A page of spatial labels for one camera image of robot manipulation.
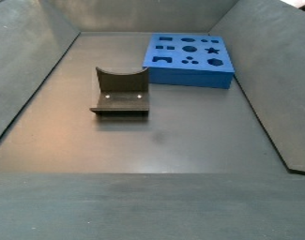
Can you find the black curved holder stand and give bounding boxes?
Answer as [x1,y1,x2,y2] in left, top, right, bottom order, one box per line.
[92,67,150,114]

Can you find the blue shape sorter box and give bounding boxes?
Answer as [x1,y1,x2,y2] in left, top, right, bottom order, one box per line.
[142,33,235,89]

